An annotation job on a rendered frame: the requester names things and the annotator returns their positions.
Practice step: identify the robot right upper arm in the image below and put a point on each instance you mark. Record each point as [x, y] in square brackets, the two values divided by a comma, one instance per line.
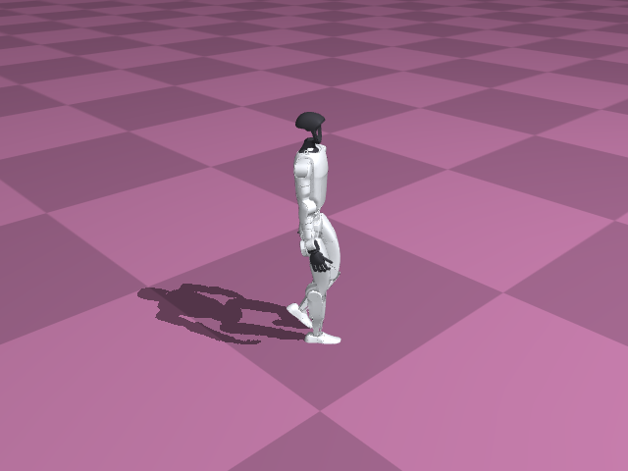
[302, 172]

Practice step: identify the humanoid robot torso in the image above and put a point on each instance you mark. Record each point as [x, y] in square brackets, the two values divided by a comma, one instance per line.
[318, 183]

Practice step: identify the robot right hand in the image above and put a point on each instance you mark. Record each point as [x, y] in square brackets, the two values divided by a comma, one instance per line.
[317, 258]

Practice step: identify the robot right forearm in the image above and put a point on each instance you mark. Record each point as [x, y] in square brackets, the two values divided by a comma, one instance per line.
[307, 227]

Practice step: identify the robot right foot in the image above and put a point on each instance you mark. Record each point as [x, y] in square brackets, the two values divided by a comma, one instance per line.
[324, 338]

